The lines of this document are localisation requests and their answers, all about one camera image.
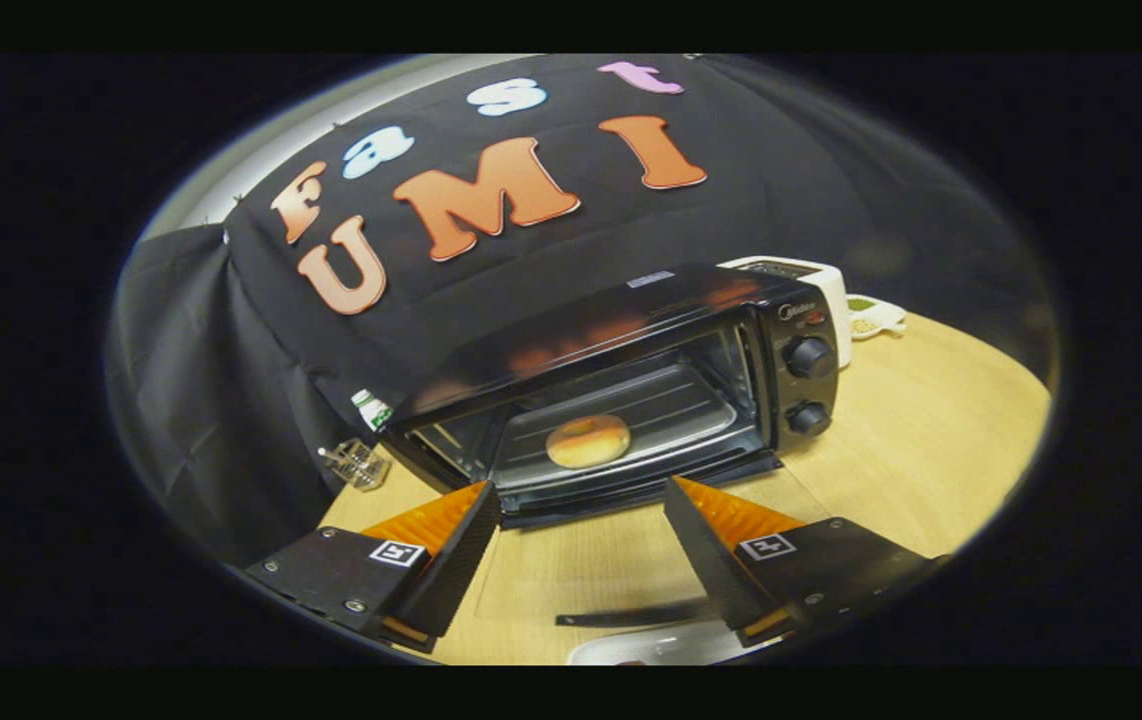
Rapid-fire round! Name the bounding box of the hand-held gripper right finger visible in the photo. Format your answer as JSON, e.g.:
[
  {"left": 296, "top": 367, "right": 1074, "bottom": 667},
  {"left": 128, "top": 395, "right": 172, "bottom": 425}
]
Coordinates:
[{"left": 664, "top": 475, "right": 952, "bottom": 649}]

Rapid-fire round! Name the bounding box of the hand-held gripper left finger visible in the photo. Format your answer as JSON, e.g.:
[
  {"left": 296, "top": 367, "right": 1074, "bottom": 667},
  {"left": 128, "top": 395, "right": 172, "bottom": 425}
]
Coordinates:
[{"left": 244, "top": 481, "right": 503, "bottom": 651}]

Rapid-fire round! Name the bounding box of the orange glazed donut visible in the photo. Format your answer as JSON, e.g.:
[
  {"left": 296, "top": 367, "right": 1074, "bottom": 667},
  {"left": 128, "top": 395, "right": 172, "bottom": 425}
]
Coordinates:
[{"left": 545, "top": 413, "right": 631, "bottom": 470}]

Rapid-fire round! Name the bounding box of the black toaster oven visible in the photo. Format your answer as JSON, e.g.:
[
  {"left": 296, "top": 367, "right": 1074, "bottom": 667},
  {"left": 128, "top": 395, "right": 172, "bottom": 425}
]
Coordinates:
[{"left": 376, "top": 262, "right": 840, "bottom": 629}]

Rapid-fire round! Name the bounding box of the white plate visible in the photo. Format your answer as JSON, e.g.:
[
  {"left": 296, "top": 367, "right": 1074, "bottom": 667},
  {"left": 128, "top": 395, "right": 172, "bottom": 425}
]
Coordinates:
[{"left": 567, "top": 625, "right": 762, "bottom": 666}]

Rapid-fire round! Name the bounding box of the white bottle green label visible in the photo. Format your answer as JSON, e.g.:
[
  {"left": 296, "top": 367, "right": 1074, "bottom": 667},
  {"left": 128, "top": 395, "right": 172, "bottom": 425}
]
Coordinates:
[{"left": 351, "top": 388, "right": 394, "bottom": 433}]

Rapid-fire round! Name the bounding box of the white lidded container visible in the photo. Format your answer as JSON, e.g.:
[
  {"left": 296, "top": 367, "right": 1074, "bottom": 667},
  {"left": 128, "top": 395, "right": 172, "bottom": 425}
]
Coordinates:
[{"left": 718, "top": 256, "right": 852, "bottom": 369}]

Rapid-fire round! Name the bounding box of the small white snack dish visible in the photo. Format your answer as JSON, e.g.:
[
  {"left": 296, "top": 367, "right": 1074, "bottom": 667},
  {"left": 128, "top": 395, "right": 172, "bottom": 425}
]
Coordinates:
[{"left": 846, "top": 294, "right": 908, "bottom": 341}]

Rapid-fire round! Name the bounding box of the wire mesh utensil holder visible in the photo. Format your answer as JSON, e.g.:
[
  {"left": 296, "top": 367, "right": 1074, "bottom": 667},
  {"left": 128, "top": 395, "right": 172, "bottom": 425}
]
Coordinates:
[{"left": 317, "top": 437, "right": 392, "bottom": 491}]

